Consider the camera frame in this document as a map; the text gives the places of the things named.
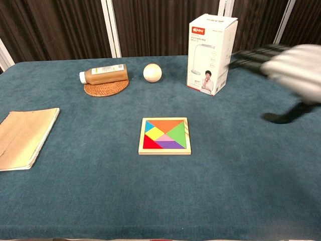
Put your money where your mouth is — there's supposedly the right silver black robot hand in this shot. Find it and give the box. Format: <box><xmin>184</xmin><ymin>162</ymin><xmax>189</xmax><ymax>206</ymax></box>
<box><xmin>229</xmin><ymin>44</ymin><xmax>321</xmax><ymax>124</ymax></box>

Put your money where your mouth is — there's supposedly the green triangle tangram piece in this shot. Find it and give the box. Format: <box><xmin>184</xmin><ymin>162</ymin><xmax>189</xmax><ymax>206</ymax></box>
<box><xmin>166</xmin><ymin>123</ymin><xmax>187</xmax><ymax>149</ymax></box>

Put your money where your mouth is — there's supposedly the orange triangle tangram piece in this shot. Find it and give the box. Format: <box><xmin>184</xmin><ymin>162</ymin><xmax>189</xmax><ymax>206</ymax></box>
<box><xmin>147</xmin><ymin>119</ymin><xmax>185</xmax><ymax>134</ymax></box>

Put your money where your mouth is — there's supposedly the pink triangle tangram piece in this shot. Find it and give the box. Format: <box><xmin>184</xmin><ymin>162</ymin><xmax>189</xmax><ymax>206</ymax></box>
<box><xmin>155</xmin><ymin>134</ymin><xmax>176</xmax><ymax>142</ymax></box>

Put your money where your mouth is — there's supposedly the red triangle tangram piece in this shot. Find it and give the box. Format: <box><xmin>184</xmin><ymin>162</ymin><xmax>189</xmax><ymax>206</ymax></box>
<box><xmin>143</xmin><ymin>135</ymin><xmax>165</xmax><ymax>150</ymax></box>

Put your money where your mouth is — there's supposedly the dark ribbed screen panel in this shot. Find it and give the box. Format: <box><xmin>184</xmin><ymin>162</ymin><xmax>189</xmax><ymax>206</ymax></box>
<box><xmin>279</xmin><ymin>0</ymin><xmax>321</xmax><ymax>47</ymax></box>
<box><xmin>0</xmin><ymin>0</ymin><xmax>112</xmax><ymax>64</ymax></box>
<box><xmin>112</xmin><ymin>0</ymin><xmax>221</xmax><ymax>58</ymax></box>
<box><xmin>232</xmin><ymin>0</ymin><xmax>289</xmax><ymax>54</ymax></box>

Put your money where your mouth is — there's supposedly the white desk lamp carton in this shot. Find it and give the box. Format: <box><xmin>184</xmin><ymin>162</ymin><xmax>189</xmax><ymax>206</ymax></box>
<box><xmin>186</xmin><ymin>13</ymin><xmax>239</xmax><ymax>96</ymax></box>

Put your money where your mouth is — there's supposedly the pale wooden ball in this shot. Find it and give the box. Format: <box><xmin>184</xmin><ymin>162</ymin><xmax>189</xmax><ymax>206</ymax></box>
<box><xmin>143</xmin><ymin>63</ymin><xmax>163</xmax><ymax>83</ymax></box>

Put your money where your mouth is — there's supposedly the purple parallelogram tangram piece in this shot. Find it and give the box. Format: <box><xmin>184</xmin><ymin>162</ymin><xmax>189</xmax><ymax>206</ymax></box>
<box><xmin>155</xmin><ymin>141</ymin><xmax>187</xmax><ymax>149</ymax></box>

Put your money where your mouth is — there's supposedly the yellow square tangram piece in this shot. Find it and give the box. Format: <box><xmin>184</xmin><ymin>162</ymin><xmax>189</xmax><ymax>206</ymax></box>
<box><xmin>145</xmin><ymin>127</ymin><xmax>166</xmax><ymax>141</ymax></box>

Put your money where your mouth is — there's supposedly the wooden tangram tray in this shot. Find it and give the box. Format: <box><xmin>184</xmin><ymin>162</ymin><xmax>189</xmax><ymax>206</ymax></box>
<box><xmin>138</xmin><ymin>117</ymin><xmax>192</xmax><ymax>156</ymax></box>

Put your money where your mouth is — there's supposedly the brown drink bottle white cap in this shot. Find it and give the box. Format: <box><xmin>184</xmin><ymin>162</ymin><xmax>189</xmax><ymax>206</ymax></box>
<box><xmin>79</xmin><ymin>64</ymin><xmax>129</xmax><ymax>85</ymax></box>

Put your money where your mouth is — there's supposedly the round woven rattan coaster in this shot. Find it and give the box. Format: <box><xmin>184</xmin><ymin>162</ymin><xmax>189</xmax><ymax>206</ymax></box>
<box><xmin>83</xmin><ymin>79</ymin><xmax>130</xmax><ymax>97</ymax></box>

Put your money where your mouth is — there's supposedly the teal table cloth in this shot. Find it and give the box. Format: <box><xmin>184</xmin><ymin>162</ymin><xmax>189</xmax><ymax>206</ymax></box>
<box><xmin>0</xmin><ymin>50</ymin><xmax>321</xmax><ymax>240</ymax></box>

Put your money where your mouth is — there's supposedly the kraft paper notebook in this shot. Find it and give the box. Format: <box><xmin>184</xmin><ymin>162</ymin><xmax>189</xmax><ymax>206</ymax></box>
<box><xmin>0</xmin><ymin>107</ymin><xmax>60</xmax><ymax>172</ymax></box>

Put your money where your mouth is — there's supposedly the white screen frame post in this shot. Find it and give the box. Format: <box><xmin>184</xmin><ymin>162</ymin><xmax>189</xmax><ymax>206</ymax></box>
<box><xmin>272</xmin><ymin>0</ymin><xmax>296</xmax><ymax>46</ymax></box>
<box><xmin>100</xmin><ymin>0</ymin><xmax>122</xmax><ymax>58</ymax></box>
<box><xmin>217</xmin><ymin>0</ymin><xmax>235</xmax><ymax>18</ymax></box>
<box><xmin>0</xmin><ymin>37</ymin><xmax>15</xmax><ymax>72</ymax></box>

